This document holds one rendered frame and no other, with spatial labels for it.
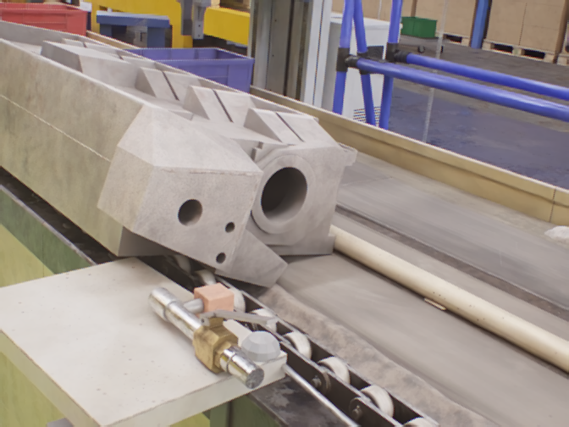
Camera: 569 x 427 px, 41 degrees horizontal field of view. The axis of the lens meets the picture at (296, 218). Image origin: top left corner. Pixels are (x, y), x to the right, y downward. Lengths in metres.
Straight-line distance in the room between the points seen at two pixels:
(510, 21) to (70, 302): 10.75
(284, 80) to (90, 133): 2.49
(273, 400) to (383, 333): 0.24
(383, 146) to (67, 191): 0.86
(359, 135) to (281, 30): 1.74
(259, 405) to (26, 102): 0.68
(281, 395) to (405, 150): 1.01
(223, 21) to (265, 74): 3.12
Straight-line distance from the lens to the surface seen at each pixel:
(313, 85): 3.34
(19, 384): 1.48
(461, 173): 1.61
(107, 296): 0.91
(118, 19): 4.89
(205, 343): 0.75
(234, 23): 6.49
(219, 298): 0.84
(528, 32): 11.27
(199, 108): 1.24
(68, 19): 2.99
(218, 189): 0.90
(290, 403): 0.77
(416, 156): 1.68
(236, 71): 2.08
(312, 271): 1.11
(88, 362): 0.78
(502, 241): 1.36
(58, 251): 1.17
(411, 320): 1.01
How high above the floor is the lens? 1.20
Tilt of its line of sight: 20 degrees down
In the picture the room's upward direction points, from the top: 6 degrees clockwise
